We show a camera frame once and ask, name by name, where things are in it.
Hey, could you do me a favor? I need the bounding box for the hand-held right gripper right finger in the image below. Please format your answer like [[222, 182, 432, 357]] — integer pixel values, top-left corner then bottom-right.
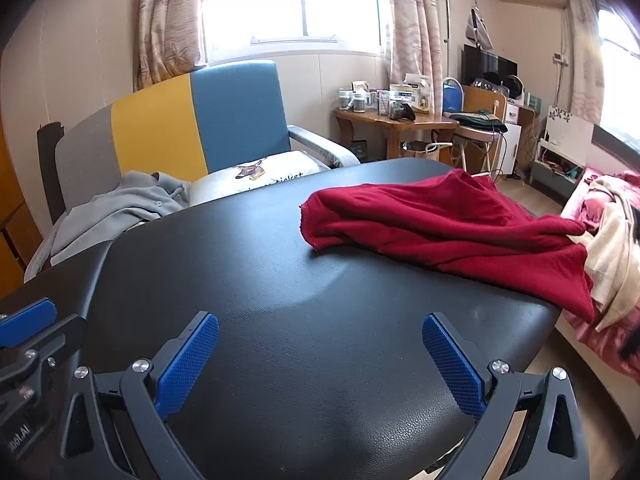
[[421, 311, 591, 480]]

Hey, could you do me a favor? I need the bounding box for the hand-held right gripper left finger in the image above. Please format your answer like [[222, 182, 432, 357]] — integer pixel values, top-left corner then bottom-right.
[[59, 311, 221, 480]]

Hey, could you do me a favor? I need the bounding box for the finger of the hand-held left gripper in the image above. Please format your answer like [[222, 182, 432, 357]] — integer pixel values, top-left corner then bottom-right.
[[0, 297, 87, 376]]

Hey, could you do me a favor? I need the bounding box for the red garment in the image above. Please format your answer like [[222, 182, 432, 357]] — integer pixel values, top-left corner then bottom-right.
[[299, 168, 596, 324]]

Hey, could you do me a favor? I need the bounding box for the wooden wardrobe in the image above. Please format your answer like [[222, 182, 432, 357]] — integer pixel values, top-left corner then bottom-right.
[[0, 125, 43, 286]]

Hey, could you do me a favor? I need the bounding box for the grey garment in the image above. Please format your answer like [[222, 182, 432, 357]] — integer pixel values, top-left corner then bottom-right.
[[24, 170, 193, 283]]

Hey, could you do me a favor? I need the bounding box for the white printed cushion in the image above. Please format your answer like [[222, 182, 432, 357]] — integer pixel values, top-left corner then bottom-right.
[[189, 150, 332, 207]]

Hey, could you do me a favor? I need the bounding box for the brown paper bag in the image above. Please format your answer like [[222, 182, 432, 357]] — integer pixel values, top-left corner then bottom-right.
[[400, 140, 442, 162]]

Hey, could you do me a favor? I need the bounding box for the white cabinet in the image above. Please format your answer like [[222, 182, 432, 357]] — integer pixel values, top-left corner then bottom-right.
[[492, 100, 538, 178]]

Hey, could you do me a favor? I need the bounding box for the round stool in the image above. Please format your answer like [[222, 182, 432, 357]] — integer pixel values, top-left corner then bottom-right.
[[452, 125, 503, 176]]

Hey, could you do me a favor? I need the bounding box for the dark green cloth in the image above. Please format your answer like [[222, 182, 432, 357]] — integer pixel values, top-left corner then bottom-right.
[[449, 111, 508, 133]]

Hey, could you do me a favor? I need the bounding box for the wooden desk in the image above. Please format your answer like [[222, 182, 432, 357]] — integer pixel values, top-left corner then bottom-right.
[[334, 109, 460, 161]]

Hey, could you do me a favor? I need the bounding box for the grey yellow blue armchair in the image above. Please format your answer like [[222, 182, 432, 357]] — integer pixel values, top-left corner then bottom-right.
[[24, 59, 362, 281]]

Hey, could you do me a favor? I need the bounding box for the white low shelf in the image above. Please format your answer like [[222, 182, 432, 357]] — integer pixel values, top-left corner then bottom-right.
[[530, 105, 596, 196]]

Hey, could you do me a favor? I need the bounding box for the blue chair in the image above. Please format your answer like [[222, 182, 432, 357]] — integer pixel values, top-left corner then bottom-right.
[[441, 77, 463, 115]]

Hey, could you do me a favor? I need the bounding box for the group of jars and boxes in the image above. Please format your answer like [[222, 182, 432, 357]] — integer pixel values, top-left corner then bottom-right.
[[337, 74, 433, 122]]

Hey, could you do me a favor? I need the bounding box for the small black fan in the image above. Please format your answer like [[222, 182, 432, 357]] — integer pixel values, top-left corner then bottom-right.
[[502, 74, 525, 101]]

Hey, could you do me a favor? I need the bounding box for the black monitor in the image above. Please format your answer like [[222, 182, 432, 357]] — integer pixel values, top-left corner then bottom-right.
[[461, 44, 518, 87]]

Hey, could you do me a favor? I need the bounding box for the patterned beige curtain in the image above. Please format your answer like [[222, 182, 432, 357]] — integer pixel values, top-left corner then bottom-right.
[[557, 0, 606, 126], [387, 0, 451, 93], [132, 0, 208, 92]]

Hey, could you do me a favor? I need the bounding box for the side window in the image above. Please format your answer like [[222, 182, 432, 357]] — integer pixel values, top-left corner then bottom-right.
[[597, 2, 640, 146]]

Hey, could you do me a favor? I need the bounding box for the hanging grey white cloth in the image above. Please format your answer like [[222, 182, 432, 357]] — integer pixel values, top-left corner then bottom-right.
[[465, 7, 493, 51]]

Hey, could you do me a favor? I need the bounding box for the metal stand pole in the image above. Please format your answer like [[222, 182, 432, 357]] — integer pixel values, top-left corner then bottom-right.
[[442, 0, 473, 83]]

